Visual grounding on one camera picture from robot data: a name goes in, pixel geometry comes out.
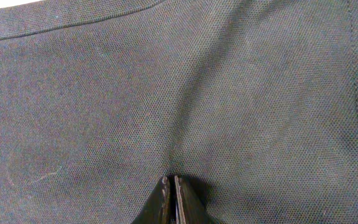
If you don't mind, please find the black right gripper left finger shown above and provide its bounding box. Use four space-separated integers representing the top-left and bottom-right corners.
132 176 170 224

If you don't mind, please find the black polo shirt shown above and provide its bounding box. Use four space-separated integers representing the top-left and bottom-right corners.
0 0 358 223

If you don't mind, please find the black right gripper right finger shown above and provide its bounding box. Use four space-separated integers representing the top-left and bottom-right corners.
174 175 216 224

